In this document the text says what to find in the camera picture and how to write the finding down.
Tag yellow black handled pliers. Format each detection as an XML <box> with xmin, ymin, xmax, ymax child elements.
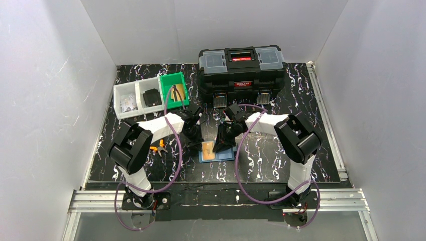
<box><xmin>149</xmin><ymin>139</ymin><xmax>168</xmax><ymax>157</ymax></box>

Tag black toolbox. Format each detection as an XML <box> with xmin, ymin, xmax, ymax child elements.
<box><xmin>197</xmin><ymin>45</ymin><xmax>290</xmax><ymax>108</ymax></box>

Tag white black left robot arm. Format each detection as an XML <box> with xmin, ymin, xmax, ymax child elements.
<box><xmin>108</xmin><ymin>105</ymin><xmax>203</xmax><ymax>209</ymax></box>

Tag blue leather card holder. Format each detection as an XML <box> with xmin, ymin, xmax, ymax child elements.
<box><xmin>198</xmin><ymin>147</ymin><xmax>237</xmax><ymax>163</ymax></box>

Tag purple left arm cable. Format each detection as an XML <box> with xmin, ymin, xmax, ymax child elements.
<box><xmin>114</xmin><ymin>85</ymin><xmax>187</xmax><ymax>232</ymax></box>

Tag black card in white bin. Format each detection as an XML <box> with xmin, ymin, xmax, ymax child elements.
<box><xmin>142</xmin><ymin>88</ymin><xmax>162</xmax><ymax>107</ymax></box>

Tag white bin with patterned cards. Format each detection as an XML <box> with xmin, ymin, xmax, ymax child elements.
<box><xmin>113</xmin><ymin>82</ymin><xmax>140</xmax><ymax>119</ymax></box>

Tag orange card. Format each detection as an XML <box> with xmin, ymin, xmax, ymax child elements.
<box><xmin>201</xmin><ymin>141</ymin><xmax>216</xmax><ymax>161</ymax></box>

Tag gold card in green bin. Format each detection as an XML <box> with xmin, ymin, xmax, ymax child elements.
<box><xmin>171</xmin><ymin>84</ymin><xmax>186</xmax><ymax>102</ymax></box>

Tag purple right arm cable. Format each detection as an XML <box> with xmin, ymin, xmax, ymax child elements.
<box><xmin>234</xmin><ymin>103</ymin><xmax>321</xmax><ymax>230</ymax></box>

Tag white bin with black card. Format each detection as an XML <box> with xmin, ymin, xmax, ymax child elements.
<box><xmin>135</xmin><ymin>77</ymin><xmax>164</xmax><ymax>114</ymax></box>

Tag green plastic bin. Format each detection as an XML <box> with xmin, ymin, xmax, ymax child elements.
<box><xmin>160</xmin><ymin>72</ymin><xmax>189</xmax><ymax>109</ymax></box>

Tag patterned cards in white bin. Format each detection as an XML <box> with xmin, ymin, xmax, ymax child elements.
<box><xmin>120</xmin><ymin>94</ymin><xmax>138</xmax><ymax>113</ymax></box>

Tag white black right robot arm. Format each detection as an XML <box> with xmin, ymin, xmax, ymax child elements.
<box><xmin>212</xmin><ymin>103</ymin><xmax>322</xmax><ymax>205</ymax></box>

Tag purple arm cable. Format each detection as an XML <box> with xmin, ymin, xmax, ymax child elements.
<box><xmin>234</xmin><ymin>103</ymin><xmax>321</xmax><ymax>230</ymax></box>
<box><xmin>114</xmin><ymin>85</ymin><xmax>187</xmax><ymax>232</ymax></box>

